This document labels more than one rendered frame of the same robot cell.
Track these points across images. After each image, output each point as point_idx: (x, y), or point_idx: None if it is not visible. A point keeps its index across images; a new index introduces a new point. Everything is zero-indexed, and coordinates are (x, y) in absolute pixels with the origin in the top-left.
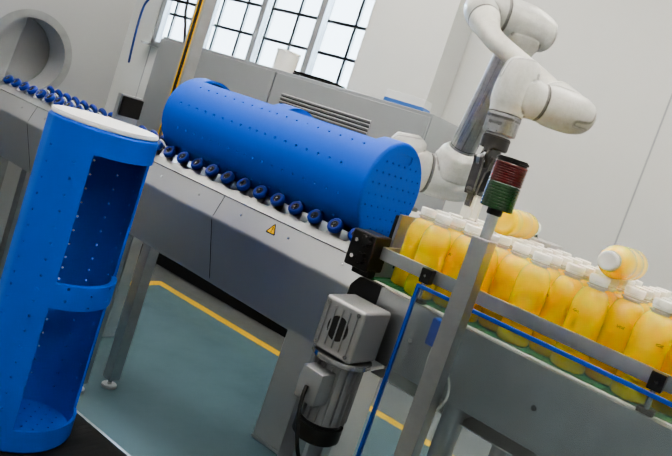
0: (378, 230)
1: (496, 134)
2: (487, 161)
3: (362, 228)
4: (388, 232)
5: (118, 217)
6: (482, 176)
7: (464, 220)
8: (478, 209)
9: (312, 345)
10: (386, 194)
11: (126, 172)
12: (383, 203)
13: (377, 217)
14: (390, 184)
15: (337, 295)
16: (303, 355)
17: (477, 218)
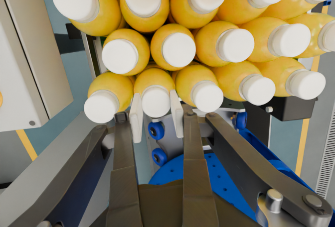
0: (204, 157)
1: None
2: (230, 208)
3: (301, 117)
4: (182, 159)
5: None
6: (202, 146)
7: (287, 32)
8: (139, 105)
9: (110, 157)
10: (232, 192)
11: None
12: (226, 181)
13: (221, 166)
14: (239, 207)
15: (306, 66)
16: (113, 154)
17: (135, 95)
